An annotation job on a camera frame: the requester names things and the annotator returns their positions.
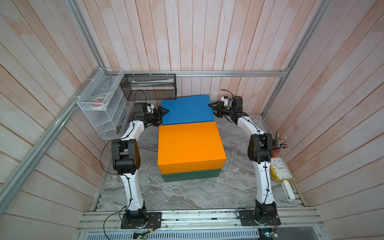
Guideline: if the red pencil cup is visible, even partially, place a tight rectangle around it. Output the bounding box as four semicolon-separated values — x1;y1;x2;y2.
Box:
272;150;280;158

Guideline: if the tape roll in rack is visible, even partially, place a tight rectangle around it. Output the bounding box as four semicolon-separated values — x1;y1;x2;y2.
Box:
89;96;110;110

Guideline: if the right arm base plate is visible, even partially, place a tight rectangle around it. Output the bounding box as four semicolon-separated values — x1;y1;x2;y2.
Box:
237;210;281;226

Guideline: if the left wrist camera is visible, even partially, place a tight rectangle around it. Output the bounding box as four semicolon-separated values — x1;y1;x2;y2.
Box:
146;104;156;115

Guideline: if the orange shoebox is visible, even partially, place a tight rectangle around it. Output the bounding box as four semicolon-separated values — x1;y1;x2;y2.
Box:
158;122;227;175

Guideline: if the white stick object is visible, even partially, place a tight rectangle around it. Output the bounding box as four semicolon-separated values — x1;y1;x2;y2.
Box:
281;180;296;201

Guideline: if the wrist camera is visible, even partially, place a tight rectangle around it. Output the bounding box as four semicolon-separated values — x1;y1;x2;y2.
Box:
146;104;156;115
221;96;232;106

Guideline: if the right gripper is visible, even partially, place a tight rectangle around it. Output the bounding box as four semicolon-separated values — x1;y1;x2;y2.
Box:
207;101;234;119

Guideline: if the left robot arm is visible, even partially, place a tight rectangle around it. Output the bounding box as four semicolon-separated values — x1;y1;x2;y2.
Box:
112;103;169;224

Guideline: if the blue shoebox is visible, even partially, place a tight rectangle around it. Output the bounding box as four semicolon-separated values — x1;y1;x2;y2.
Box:
161;95;215;125

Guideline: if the pencils bundle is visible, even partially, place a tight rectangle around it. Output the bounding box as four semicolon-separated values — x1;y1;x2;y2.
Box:
273;132;289;151

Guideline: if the green shoebox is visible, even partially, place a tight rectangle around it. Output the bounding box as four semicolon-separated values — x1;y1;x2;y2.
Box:
162;169;222;182

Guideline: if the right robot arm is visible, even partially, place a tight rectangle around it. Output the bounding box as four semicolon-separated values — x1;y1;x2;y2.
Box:
208;96;281;226

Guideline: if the white wire shelf rack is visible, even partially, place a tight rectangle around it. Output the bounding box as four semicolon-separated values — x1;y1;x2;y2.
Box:
77;68;133;140

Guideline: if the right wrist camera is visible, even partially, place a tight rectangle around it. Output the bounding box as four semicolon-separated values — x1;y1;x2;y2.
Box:
221;96;232;106

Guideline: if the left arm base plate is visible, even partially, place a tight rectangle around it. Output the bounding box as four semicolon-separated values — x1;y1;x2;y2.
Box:
121;211;162;230

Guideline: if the black mesh wall basket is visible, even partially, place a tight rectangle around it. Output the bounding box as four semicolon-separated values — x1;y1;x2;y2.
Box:
120;74;177;102

